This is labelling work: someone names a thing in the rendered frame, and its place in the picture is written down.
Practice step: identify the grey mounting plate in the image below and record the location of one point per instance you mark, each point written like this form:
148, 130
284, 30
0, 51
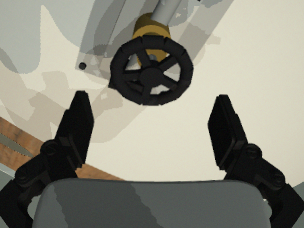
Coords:
104, 16

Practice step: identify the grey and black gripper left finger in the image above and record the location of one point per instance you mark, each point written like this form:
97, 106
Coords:
57, 159

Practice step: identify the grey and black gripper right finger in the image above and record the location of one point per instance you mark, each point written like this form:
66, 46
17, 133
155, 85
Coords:
243, 161

